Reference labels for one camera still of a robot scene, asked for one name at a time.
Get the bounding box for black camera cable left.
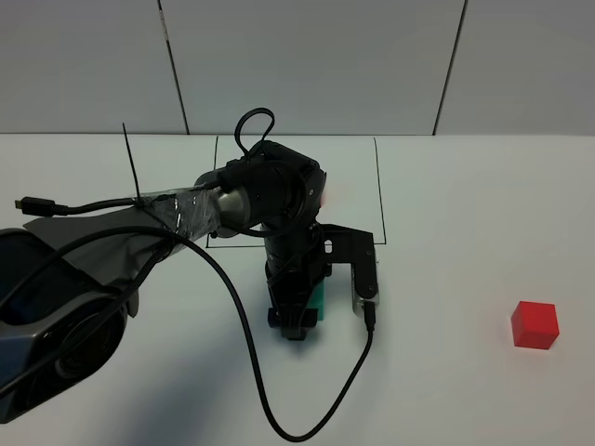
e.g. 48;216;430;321
0;225;377;442

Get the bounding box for red cube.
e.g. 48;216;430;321
510;301;560;350

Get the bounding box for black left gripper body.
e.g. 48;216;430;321
265;222;331;316

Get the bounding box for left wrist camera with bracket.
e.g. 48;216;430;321
322;224;379;330

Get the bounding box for green cube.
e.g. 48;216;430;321
307;281;324;321

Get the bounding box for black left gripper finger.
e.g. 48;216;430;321
280;307;319;341
267;308;281;327

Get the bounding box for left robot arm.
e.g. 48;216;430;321
1;140;326;423

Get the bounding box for black cable tie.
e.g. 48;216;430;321
122;122;141;206

